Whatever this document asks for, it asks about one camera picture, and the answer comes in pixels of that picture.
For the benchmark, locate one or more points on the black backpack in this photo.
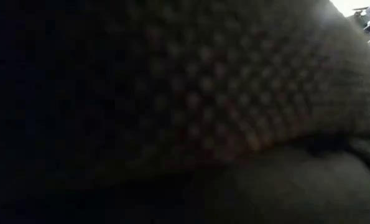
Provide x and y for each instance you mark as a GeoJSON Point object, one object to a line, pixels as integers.
{"type": "Point", "coordinates": [203, 109]}

